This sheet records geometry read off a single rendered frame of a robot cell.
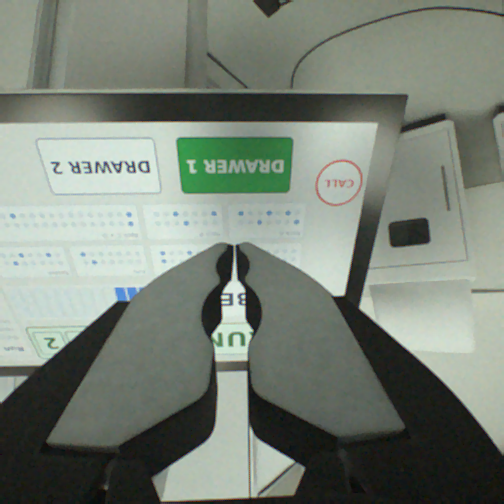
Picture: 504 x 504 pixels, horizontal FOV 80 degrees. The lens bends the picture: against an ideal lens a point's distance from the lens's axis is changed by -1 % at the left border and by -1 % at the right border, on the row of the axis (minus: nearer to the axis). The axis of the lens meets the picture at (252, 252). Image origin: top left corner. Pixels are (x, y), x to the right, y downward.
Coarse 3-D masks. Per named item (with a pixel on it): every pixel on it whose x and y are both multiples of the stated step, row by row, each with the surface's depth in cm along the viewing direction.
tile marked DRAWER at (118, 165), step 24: (48, 144) 24; (72, 144) 24; (96, 144) 24; (120, 144) 24; (144, 144) 24; (48, 168) 25; (72, 168) 25; (96, 168) 25; (120, 168) 25; (144, 168) 25; (72, 192) 26; (96, 192) 26; (120, 192) 26; (144, 192) 26
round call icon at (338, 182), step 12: (324, 168) 26; (336, 168) 26; (348, 168) 26; (360, 168) 26; (324, 180) 26; (336, 180) 26; (348, 180) 26; (360, 180) 26; (324, 192) 27; (336, 192) 27; (348, 192) 27; (360, 192) 27; (312, 204) 27; (324, 204) 27; (336, 204) 27; (348, 204) 27
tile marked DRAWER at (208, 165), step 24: (192, 144) 24; (216, 144) 24; (240, 144) 24; (264, 144) 24; (288, 144) 25; (192, 168) 25; (216, 168) 25; (240, 168) 25; (264, 168) 25; (288, 168) 26; (192, 192) 26; (216, 192) 26; (240, 192) 26; (264, 192) 26; (288, 192) 27
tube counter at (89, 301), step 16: (16, 288) 30; (32, 288) 30; (48, 288) 31; (64, 288) 31; (80, 288) 31; (96, 288) 31; (112, 288) 31; (128, 288) 31; (16, 304) 31; (32, 304) 31; (48, 304) 32; (64, 304) 32; (80, 304) 32; (96, 304) 32; (112, 304) 32
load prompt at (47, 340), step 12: (228, 324) 34; (240, 324) 34; (36, 336) 34; (48, 336) 34; (60, 336) 34; (72, 336) 34; (216, 336) 35; (228, 336) 35; (240, 336) 35; (36, 348) 35; (48, 348) 35; (60, 348) 35; (216, 348) 36; (228, 348) 36; (240, 348) 36
